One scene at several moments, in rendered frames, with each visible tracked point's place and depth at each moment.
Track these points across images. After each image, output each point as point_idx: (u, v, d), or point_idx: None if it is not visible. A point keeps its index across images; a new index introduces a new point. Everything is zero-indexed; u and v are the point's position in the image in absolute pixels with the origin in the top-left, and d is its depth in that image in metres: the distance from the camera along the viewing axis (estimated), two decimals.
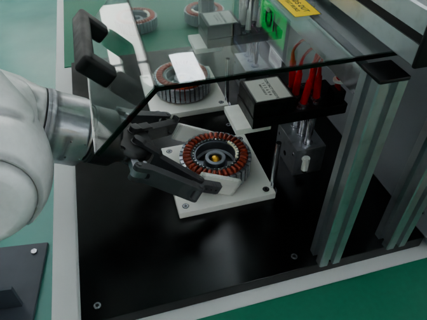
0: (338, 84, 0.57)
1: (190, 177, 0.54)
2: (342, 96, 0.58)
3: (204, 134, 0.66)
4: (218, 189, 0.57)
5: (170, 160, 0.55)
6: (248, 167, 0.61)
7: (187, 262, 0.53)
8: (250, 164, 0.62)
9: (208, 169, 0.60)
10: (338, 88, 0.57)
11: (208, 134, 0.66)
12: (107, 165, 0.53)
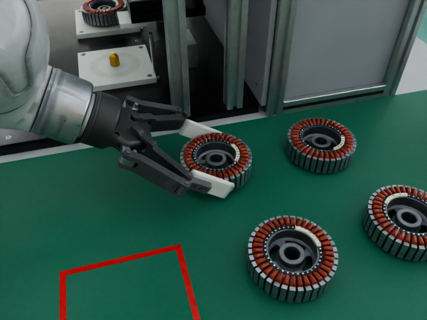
0: None
1: (179, 173, 0.55)
2: (200, 0, 0.77)
3: (211, 133, 0.66)
4: (208, 189, 0.57)
5: (163, 153, 0.56)
6: (245, 173, 0.60)
7: None
8: (248, 169, 0.61)
9: (204, 169, 0.60)
10: None
11: (215, 135, 0.66)
12: (102, 148, 0.55)
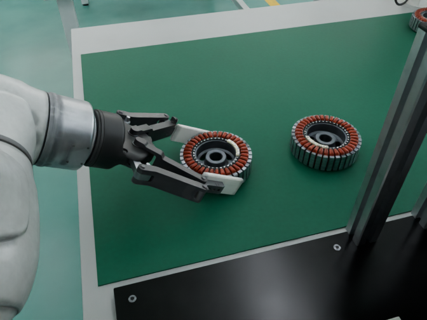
0: None
1: (193, 178, 0.54)
2: None
3: None
4: (221, 188, 0.57)
5: (172, 161, 0.54)
6: None
7: None
8: None
9: None
10: None
11: None
12: (109, 168, 0.52)
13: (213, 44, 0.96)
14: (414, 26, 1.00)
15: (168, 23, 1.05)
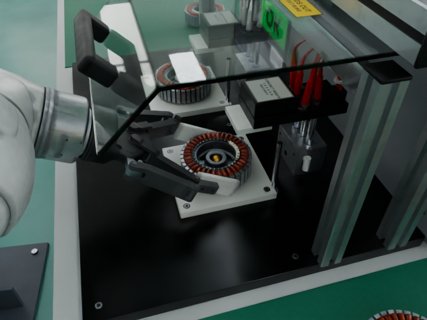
0: (340, 84, 0.57)
1: (186, 177, 0.54)
2: (343, 96, 0.58)
3: (390, 312, 0.47)
4: (215, 190, 0.57)
5: (167, 159, 0.55)
6: None
7: (189, 262, 0.53)
8: None
9: None
10: (339, 88, 0.57)
11: (397, 315, 0.47)
12: (105, 163, 0.54)
13: None
14: None
15: None
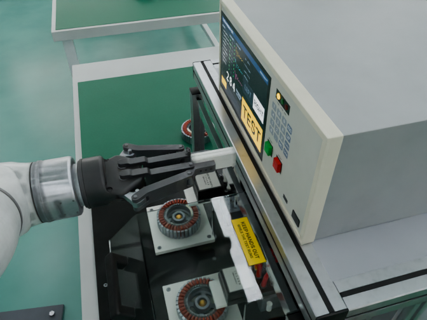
0: None
1: (183, 170, 0.60)
2: None
3: None
4: (213, 167, 0.61)
5: (159, 169, 0.60)
6: None
7: None
8: None
9: None
10: None
11: None
12: (108, 204, 0.59)
13: (155, 75, 1.64)
14: None
15: (131, 61, 1.73)
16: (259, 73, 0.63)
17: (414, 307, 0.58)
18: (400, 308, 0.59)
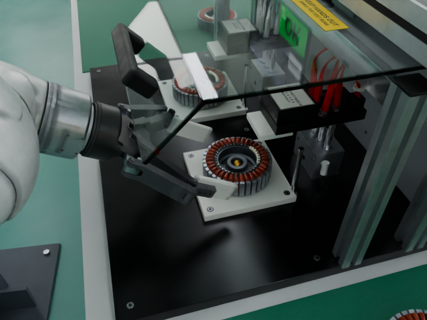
0: (359, 92, 0.59)
1: (183, 179, 0.53)
2: (361, 103, 0.60)
3: (411, 312, 0.49)
4: (213, 193, 0.56)
5: (166, 160, 0.54)
6: None
7: (215, 263, 0.55)
8: None
9: None
10: (358, 96, 0.59)
11: (417, 315, 0.49)
12: (105, 160, 0.53)
13: None
14: None
15: None
16: None
17: None
18: None
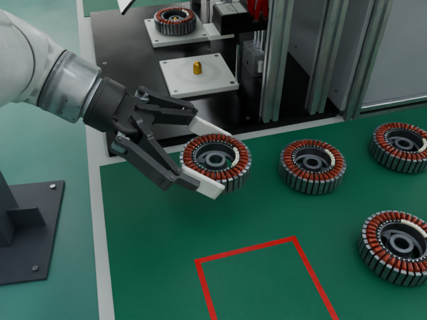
0: None
1: (168, 166, 0.56)
2: None
3: (304, 140, 0.73)
4: (195, 187, 0.57)
5: (157, 145, 0.57)
6: (342, 176, 0.68)
7: None
8: (343, 172, 0.68)
9: (305, 172, 0.67)
10: None
11: (307, 141, 0.73)
12: (102, 132, 0.58)
13: None
14: None
15: None
16: None
17: None
18: None
